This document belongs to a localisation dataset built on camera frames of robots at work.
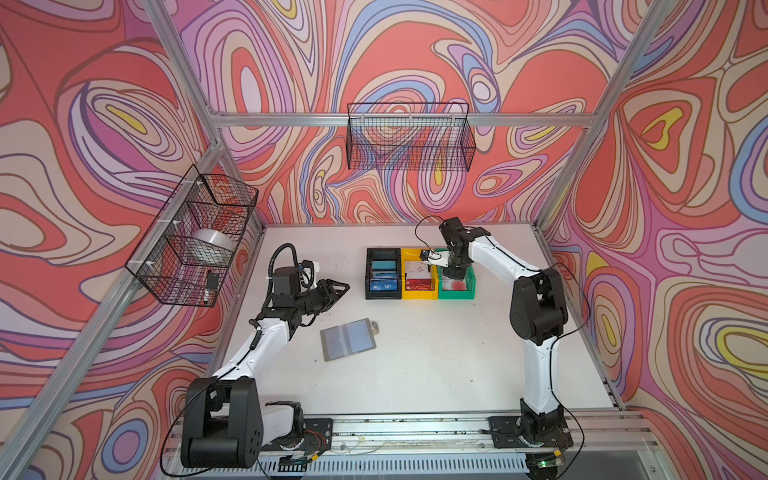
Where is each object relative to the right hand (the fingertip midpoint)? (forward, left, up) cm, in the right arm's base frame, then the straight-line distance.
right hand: (458, 271), depth 99 cm
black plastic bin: (+8, +25, +1) cm, 26 cm away
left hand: (-12, +35, +10) cm, 38 cm away
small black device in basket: (-15, +68, +20) cm, 72 cm away
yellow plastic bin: (+9, +14, -2) cm, 17 cm away
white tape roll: (-7, +66, +27) cm, 72 cm away
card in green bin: (-3, +1, -5) cm, 6 cm away
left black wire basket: (-11, +74, +25) cm, 78 cm away
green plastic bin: (-5, -3, -1) cm, 6 cm away
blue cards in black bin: (+1, +25, -3) cm, 25 cm away
